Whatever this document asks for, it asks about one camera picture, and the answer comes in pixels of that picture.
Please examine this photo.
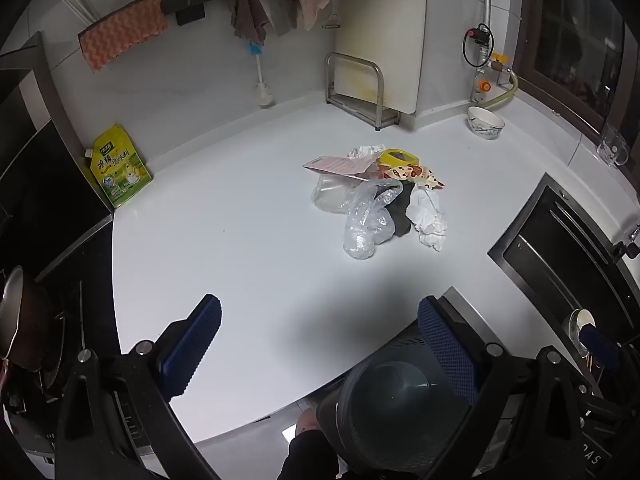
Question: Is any gas valve with hose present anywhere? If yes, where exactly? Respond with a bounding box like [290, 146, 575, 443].
[470, 0, 501, 106]

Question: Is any person's dark trouser leg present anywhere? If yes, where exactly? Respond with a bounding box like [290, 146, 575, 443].
[282, 430, 361, 480]

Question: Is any orange wavy sponge cloth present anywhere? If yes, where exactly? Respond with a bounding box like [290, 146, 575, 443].
[77, 0, 168, 73]

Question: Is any yellow seasoning pouch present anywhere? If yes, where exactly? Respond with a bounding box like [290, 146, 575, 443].
[82, 125, 153, 209]

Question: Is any white patterned ceramic bowl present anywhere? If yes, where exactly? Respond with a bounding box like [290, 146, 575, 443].
[466, 106, 506, 142]

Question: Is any dark cloth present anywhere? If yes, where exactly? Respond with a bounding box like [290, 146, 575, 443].
[372, 182, 416, 238]

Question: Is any red patterned snack packet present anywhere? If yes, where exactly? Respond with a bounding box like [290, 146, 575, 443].
[385, 162, 446, 191]

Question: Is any white sticks bundle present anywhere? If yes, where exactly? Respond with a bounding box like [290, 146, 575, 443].
[61, 0, 98, 26]

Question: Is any yellow gas hose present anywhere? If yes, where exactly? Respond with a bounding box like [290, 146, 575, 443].
[480, 67, 519, 109]

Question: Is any clear plastic tray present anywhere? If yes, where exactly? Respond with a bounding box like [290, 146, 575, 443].
[311, 174, 371, 213]

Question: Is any brown cloth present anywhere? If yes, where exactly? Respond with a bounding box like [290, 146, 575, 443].
[229, 0, 270, 43]

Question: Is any white paper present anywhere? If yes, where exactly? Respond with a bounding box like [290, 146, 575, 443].
[347, 144, 386, 161]

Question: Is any black kitchen sink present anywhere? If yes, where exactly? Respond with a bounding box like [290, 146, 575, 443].
[487, 172, 640, 361]

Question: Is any pink slipper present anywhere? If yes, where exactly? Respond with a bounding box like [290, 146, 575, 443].
[295, 408, 326, 441]

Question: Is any copper pan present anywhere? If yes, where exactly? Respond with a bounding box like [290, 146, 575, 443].
[0, 265, 56, 373]

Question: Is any white bottle brush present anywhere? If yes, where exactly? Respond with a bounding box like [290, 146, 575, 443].
[248, 41, 277, 108]

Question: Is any white tissue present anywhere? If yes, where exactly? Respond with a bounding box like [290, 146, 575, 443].
[405, 189, 447, 252]

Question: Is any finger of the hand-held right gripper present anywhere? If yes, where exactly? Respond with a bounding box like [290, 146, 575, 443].
[579, 325, 626, 376]

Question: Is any black cooktop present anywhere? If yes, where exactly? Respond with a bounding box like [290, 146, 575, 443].
[0, 210, 126, 461]

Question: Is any clear plastic bag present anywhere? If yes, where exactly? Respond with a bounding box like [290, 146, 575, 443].
[342, 180, 403, 261]

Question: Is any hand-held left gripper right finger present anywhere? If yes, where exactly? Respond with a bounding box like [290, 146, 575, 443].
[416, 296, 591, 480]

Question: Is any metal cutting board rack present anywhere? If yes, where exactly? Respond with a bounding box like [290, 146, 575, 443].
[324, 52, 402, 132]

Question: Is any dark framed window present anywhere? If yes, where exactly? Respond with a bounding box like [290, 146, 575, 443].
[515, 0, 640, 141]

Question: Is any clear glass cup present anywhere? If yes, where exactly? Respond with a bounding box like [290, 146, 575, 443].
[596, 124, 630, 167]

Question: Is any white cutting board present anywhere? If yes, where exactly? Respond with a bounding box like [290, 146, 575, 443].
[334, 0, 428, 115]

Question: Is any black cable loop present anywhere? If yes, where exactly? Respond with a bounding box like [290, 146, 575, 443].
[462, 23, 493, 68]

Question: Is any white bowl in sink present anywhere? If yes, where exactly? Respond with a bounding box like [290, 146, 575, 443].
[562, 308, 598, 351]

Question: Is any grey perforated waste basket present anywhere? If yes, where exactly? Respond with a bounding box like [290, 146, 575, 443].
[315, 317, 506, 476]

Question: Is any yellow lid plastic container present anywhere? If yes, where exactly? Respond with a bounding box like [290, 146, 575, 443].
[378, 148, 421, 168]

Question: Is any black hanging box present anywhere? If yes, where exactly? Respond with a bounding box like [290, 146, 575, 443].
[175, 4, 207, 27]

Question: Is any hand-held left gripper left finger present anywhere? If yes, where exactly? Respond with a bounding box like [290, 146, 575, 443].
[54, 293, 223, 480]

